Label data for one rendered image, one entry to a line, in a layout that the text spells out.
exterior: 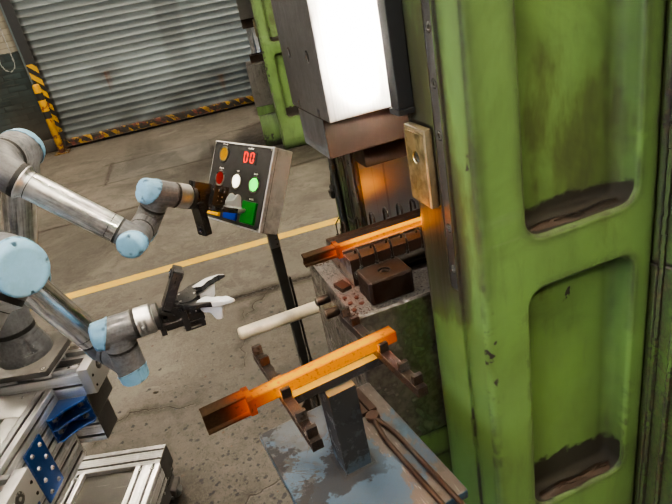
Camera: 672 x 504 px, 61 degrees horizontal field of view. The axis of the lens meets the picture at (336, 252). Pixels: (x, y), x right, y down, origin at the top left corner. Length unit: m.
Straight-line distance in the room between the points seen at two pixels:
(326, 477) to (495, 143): 0.75
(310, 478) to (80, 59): 8.50
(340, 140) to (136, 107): 8.11
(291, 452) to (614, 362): 0.82
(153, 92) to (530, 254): 8.45
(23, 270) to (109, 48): 8.09
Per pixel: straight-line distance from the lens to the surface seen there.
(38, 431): 1.85
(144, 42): 9.28
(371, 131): 1.39
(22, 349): 1.88
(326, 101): 1.28
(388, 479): 1.24
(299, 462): 1.32
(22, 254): 1.31
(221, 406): 1.06
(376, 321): 1.40
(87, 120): 9.47
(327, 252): 1.52
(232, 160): 2.01
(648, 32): 1.26
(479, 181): 1.07
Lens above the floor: 1.67
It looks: 26 degrees down
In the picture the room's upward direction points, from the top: 12 degrees counter-clockwise
